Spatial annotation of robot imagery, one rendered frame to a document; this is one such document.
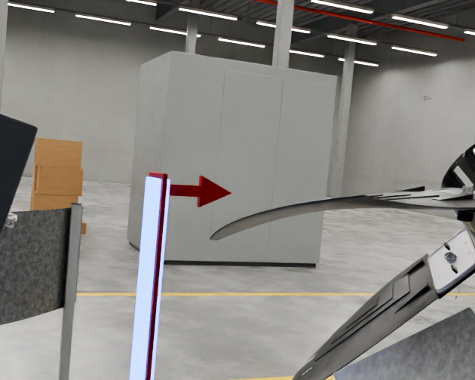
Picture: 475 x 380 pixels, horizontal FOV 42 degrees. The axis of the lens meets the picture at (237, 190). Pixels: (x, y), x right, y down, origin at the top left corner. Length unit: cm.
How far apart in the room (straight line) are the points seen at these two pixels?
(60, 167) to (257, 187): 284
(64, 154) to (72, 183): 40
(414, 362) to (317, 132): 663
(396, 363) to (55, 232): 197
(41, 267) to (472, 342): 198
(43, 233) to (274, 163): 481
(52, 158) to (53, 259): 599
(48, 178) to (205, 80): 280
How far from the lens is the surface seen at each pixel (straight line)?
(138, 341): 47
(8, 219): 105
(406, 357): 63
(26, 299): 242
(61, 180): 847
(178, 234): 665
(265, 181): 693
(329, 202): 44
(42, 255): 244
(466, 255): 75
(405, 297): 77
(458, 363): 63
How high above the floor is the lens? 121
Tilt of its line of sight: 3 degrees down
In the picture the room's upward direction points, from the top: 5 degrees clockwise
